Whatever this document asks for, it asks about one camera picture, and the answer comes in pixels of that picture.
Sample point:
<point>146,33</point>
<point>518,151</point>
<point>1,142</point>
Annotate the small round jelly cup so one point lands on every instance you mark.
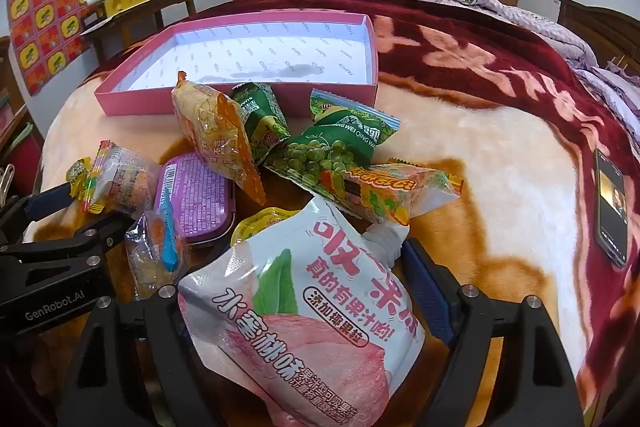
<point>255,227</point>

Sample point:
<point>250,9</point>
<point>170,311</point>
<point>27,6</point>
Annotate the wooden headboard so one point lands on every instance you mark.
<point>600,27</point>

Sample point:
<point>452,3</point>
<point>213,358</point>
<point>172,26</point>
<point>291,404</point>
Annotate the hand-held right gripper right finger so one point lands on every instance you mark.
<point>425,287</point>

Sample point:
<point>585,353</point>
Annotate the wooden side table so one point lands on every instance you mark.
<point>155,9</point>

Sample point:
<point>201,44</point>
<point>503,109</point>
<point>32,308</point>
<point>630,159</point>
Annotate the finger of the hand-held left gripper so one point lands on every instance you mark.
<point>47,199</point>
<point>85,239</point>

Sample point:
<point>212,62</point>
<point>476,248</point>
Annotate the white peach jelly pouch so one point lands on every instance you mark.
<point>300,307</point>

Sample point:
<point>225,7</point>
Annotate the small dark green packet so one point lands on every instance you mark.
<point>260,122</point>

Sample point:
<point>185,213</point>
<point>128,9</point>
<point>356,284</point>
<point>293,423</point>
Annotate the silver metal clip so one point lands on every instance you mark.
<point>7,182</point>

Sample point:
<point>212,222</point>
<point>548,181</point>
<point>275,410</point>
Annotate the pink cardboard box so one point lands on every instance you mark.
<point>250,52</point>

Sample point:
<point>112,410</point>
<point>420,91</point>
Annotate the clear rainbow-edged cake packet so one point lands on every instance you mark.
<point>125,179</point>

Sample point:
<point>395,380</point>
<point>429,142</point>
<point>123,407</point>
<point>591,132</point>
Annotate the red yellow patterned paper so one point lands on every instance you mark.
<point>50,7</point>

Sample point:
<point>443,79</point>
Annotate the orange fruit-print candy packet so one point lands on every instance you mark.
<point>400,192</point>

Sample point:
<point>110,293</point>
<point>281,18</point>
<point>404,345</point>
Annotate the red wooden furniture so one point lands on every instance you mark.
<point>20,147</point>

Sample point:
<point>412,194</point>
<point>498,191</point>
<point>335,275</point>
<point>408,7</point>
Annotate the lilac ruffled pillow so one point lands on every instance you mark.
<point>615,92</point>

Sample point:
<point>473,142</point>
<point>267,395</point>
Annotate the green pea snack packet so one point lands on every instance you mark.
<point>320,142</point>

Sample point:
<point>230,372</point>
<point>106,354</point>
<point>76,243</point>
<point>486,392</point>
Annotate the blue-edged clear snack packet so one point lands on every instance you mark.
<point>150,252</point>

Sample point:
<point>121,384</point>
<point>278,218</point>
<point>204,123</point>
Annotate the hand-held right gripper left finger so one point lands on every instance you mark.
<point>165,327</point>

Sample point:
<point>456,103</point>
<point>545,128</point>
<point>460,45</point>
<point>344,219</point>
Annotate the white flat carton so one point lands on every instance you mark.
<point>97,24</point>

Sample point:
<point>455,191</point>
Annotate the yellow orange snack packet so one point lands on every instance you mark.
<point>220,142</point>

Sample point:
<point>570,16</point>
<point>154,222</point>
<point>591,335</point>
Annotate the red and cream plush blanket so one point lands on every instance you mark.
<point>500,157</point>

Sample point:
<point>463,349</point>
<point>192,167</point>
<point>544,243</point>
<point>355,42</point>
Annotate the black smartphone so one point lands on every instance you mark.
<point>611,207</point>

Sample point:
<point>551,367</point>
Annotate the purple tin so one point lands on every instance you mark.
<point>195,197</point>

